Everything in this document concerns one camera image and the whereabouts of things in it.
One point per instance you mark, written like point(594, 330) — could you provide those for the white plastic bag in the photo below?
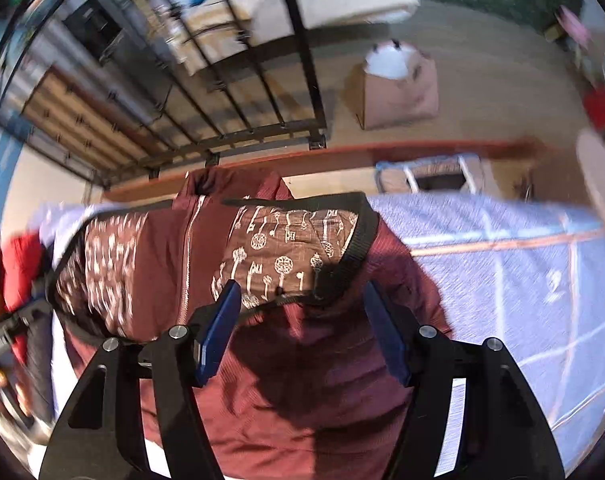
point(392, 62)

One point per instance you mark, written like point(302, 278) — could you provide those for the small red object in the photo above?
point(602, 107)

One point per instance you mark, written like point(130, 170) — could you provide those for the reddish wooden board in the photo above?
point(432, 151)

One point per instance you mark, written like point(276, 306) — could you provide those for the white round object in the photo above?
point(600, 175)

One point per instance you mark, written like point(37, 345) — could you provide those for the bright red garment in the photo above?
point(25, 270)

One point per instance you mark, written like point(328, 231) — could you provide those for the blue checked blanket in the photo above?
point(482, 270)

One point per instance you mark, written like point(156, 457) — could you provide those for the wooden bed slats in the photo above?
point(82, 125)

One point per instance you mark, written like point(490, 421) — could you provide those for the maroon jacket with key-print lining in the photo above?
point(307, 385)

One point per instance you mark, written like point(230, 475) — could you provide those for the cardboard box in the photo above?
point(397, 102)

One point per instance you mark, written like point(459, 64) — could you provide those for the black metal bed frame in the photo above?
point(315, 110)

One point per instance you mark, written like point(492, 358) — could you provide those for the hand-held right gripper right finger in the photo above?
point(388, 340)

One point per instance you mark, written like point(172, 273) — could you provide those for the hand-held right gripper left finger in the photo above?
point(217, 340)

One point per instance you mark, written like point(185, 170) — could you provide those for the small pink object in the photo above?
point(572, 25)

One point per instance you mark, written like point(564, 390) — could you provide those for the white mattress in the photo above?
point(357, 0)

